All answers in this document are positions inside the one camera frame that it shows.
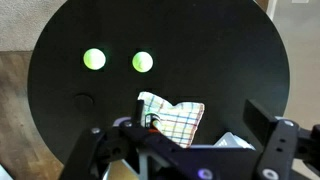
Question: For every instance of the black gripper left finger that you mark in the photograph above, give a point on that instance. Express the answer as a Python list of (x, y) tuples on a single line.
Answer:
[(100, 146)]

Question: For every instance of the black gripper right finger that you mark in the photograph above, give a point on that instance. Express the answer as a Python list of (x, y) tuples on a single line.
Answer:
[(280, 146)]

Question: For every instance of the green tennis ball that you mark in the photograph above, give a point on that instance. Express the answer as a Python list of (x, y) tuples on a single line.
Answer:
[(142, 61), (94, 59)]

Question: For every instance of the black round lid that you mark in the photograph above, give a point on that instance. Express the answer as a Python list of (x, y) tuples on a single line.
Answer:
[(83, 101)]

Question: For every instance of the checkered dish cloth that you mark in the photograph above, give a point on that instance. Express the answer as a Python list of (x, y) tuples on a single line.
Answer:
[(180, 121)]

